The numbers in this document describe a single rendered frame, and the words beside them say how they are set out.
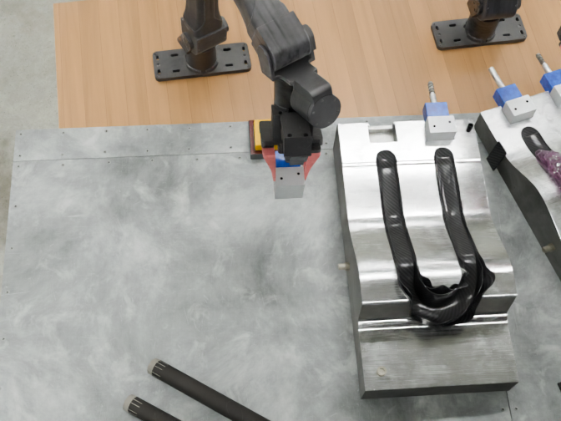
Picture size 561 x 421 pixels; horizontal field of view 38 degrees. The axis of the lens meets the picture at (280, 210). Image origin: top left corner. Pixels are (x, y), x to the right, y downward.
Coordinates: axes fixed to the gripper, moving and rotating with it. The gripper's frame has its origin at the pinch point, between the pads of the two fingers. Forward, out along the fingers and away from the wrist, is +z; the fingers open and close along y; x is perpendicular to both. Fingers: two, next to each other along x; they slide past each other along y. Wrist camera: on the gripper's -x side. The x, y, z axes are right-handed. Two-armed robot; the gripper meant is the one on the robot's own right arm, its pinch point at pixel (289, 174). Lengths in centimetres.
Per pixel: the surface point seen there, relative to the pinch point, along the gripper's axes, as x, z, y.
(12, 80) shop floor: 124, 45, -76
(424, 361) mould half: -24.6, 22.0, 20.9
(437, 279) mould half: -17.6, 10.0, 23.1
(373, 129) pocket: 15.0, 0.7, 17.6
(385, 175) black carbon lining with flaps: 5.2, 4.6, 18.3
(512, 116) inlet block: 16.1, -0.6, 44.9
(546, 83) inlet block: 24, -3, 54
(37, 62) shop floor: 131, 42, -69
